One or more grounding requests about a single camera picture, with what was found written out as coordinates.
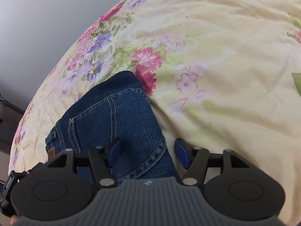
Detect dark wooden furniture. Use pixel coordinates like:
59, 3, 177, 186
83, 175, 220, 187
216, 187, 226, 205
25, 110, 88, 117
0, 94, 27, 156

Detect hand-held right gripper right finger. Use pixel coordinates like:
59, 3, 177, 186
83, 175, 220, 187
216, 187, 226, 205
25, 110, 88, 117
174, 138, 250, 186

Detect blue denim pants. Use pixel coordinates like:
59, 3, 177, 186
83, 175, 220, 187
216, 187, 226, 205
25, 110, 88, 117
45, 70, 179, 187

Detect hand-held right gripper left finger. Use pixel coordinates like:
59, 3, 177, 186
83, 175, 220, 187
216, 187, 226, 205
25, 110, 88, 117
46, 137, 123, 189

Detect floral cream blanket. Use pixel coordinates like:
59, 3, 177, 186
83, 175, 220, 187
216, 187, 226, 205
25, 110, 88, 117
9, 0, 301, 226

